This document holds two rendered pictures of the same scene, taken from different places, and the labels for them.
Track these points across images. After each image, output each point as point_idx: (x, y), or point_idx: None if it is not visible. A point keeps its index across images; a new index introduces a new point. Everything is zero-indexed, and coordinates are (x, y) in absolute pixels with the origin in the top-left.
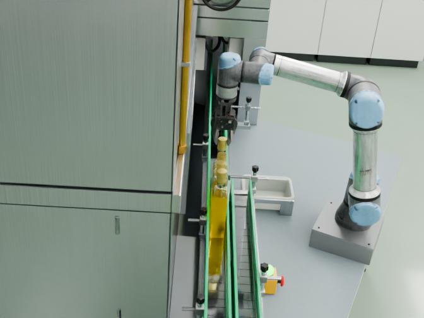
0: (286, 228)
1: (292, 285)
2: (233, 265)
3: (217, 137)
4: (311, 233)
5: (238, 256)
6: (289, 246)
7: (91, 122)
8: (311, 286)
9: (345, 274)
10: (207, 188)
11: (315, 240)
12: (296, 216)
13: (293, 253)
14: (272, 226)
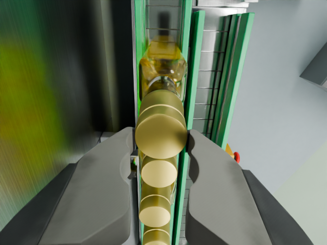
0: (281, 32)
1: (247, 145)
2: (176, 233)
3: (131, 135)
4: (316, 83)
5: (188, 171)
6: (270, 77)
7: None
8: (268, 146)
9: (319, 127)
10: (137, 66)
11: (314, 83)
12: None
13: (269, 92)
14: (261, 28)
